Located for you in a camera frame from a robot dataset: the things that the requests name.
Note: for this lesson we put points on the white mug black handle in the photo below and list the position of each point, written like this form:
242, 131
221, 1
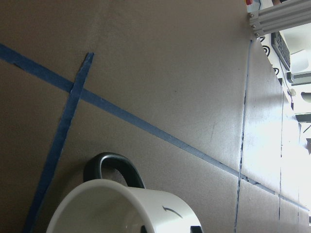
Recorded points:
114, 199

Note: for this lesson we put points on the black keyboard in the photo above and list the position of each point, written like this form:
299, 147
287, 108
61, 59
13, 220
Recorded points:
279, 45

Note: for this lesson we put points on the aluminium frame post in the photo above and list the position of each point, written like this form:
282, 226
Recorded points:
289, 14

